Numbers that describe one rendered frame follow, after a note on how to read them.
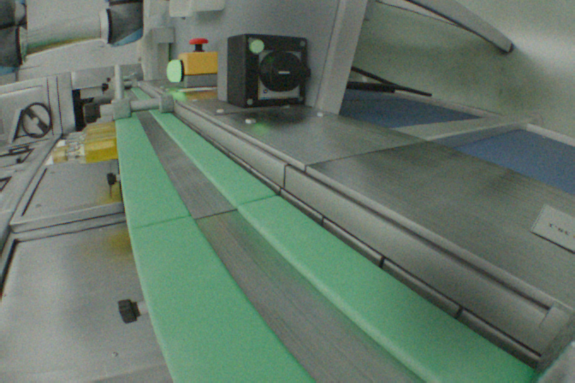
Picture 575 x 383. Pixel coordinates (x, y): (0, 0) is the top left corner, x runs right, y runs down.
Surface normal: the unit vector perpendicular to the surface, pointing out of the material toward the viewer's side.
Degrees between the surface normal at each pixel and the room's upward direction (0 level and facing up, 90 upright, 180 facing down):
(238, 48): 0
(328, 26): 0
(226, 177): 90
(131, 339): 90
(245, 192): 90
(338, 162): 90
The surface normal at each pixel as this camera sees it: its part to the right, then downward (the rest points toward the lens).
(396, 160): 0.04, -0.94
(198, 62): 0.54, 0.31
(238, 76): -0.84, 0.17
